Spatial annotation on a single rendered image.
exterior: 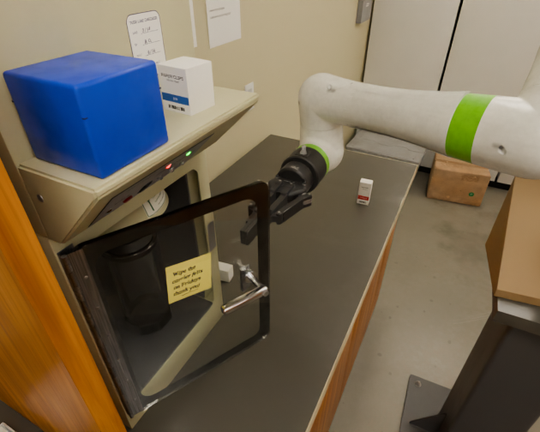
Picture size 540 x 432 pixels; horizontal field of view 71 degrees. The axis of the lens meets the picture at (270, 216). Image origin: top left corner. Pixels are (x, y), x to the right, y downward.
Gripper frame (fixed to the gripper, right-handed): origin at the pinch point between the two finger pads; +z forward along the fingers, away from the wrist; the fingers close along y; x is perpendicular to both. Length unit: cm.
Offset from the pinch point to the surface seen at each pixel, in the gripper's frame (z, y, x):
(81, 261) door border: 26.4, -9.8, -8.9
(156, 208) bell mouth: 9.0, -13.4, -5.1
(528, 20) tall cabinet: -283, 53, 0
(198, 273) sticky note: 13.0, -2.8, 1.8
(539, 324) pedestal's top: -36, 59, 34
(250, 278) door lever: 5.1, 2.3, 7.5
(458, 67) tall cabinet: -283, 18, 34
